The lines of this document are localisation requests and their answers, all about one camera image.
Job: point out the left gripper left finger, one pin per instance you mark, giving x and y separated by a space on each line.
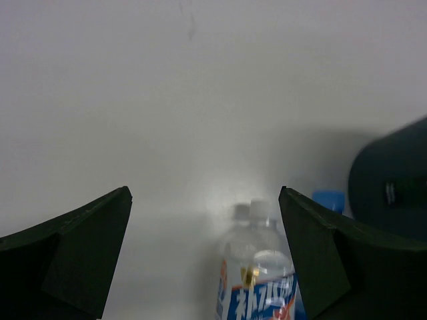
63 268

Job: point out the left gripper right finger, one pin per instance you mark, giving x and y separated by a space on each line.
349 270

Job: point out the blue cap water bottle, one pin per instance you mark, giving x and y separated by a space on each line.
330 199

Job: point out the clear bottle orange blue label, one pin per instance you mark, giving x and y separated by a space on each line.
257 276

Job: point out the dark round waste bin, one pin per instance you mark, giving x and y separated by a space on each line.
387 182

